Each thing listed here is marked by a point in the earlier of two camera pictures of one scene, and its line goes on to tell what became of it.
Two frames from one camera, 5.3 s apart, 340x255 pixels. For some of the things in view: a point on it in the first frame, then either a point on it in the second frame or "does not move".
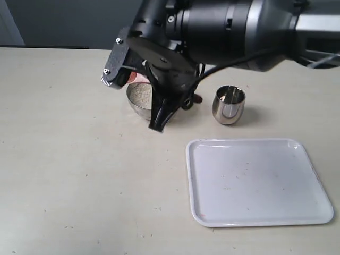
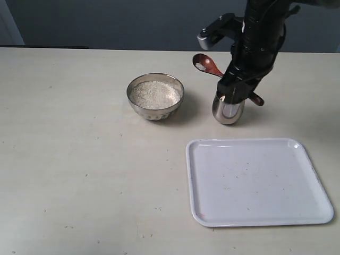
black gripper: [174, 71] -> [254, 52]
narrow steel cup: [228, 104] does not move
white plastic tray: [254, 181] does not move
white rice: [141, 94] does not move
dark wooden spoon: [196, 97] -> [203, 62]
